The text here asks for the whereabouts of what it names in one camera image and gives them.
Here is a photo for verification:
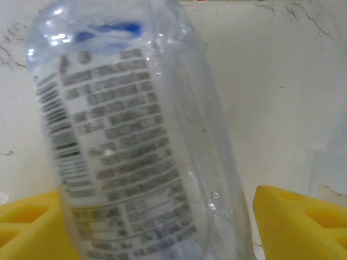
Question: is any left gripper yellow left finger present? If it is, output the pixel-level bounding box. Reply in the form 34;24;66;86
0;189;82;260

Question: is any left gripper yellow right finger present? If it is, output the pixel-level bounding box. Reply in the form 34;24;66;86
253;185;347;260

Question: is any blue label water bottle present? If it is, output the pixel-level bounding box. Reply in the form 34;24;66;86
25;0;254;260

